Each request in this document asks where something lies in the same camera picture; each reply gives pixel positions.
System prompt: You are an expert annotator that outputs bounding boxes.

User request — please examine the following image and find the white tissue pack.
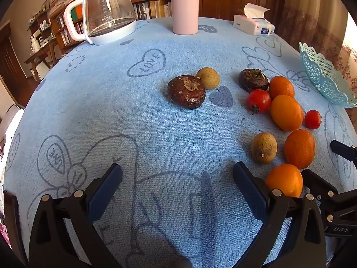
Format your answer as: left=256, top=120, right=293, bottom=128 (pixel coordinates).
left=233, top=3, right=275, bottom=37

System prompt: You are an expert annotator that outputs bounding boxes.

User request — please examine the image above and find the tan longan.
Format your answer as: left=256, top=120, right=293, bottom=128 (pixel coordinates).
left=251, top=132, right=278, bottom=164
left=196, top=67, right=220, bottom=90

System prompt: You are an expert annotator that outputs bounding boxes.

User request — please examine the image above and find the glass kettle with white handle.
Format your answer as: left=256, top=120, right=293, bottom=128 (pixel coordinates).
left=64, top=0, right=137, bottom=46

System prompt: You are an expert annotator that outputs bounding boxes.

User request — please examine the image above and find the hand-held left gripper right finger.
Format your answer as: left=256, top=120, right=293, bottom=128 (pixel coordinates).
left=233, top=161, right=327, bottom=268

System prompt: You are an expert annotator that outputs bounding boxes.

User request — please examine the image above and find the light blue lattice basket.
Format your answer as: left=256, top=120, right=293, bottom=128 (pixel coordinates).
left=299, top=42, right=357, bottom=108

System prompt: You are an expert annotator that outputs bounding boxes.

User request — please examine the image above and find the large red tomato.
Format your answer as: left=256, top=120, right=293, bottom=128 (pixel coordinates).
left=247, top=89, right=272, bottom=115

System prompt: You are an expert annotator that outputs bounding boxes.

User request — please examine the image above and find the small dark water chestnut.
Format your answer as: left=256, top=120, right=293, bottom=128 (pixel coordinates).
left=238, top=69, right=269, bottom=93

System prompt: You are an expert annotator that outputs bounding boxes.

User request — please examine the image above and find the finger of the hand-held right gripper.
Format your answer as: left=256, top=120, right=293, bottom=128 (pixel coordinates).
left=301, top=169, right=357, bottom=225
left=330, top=140, right=357, bottom=162

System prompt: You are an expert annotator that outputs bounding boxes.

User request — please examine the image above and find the large dark water chestnut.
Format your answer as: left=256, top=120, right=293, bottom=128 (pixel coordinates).
left=168, top=74, right=206, bottom=109

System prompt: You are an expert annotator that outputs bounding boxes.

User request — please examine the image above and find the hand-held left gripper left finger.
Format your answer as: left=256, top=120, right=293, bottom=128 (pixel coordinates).
left=28, top=163, right=125, bottom=268

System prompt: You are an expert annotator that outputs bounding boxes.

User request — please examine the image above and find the blue printed tablecloth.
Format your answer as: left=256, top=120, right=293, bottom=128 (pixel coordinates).
left=3, top=17, right=357, bottom=268

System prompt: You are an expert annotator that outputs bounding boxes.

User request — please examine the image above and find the small red tomato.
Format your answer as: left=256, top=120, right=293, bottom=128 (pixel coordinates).
left=304, top=110, right=322, bottom=130

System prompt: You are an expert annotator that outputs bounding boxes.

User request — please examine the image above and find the orange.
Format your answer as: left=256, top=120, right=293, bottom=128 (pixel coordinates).
left=265, top=163, right=303, bottom=199
left=284, top=129, right=316, bottom=170
left=270, top=94, right=304, bottom=132
left=268, top=76, right=295, bottom=99

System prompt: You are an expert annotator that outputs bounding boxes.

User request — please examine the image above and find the patterned beige curtain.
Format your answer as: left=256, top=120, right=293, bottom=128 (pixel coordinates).
left=268, top=0, right=357, bottom=101

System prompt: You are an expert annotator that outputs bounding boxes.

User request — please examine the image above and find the pink thermos bottle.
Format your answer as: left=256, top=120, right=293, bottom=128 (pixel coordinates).
left=169, top=0, right=199, bottom=35

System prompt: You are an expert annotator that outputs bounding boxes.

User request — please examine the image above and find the wooden side desk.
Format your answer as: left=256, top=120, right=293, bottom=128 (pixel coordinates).
left=24, top=38, right=60, bottom=81

